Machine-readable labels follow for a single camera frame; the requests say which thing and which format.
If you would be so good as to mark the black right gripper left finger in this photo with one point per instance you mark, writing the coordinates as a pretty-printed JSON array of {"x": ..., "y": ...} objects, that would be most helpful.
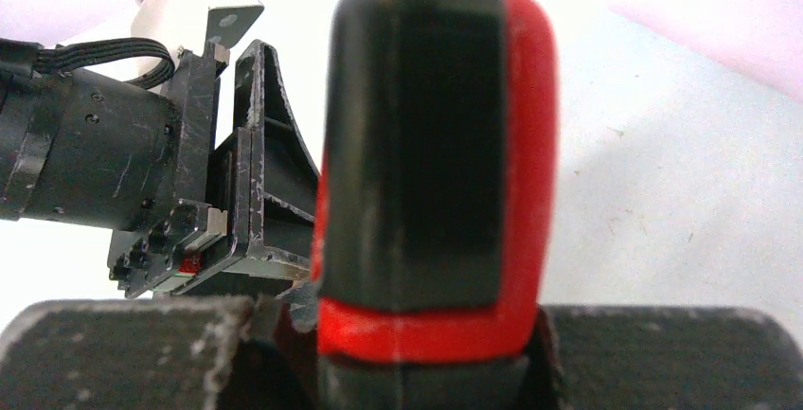
[{"x": 175, "y": 353}]

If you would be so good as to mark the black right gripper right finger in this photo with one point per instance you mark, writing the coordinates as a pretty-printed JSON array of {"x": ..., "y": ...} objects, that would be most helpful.
[{"x": 643, "y": 357}]

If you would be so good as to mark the red black utility knife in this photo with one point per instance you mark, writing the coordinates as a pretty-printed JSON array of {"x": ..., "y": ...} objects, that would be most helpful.
[{"x": 434, "y": 203}]

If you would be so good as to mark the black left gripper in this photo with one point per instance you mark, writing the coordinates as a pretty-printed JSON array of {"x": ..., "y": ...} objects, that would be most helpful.
[{"x": 81, "y": 148}]

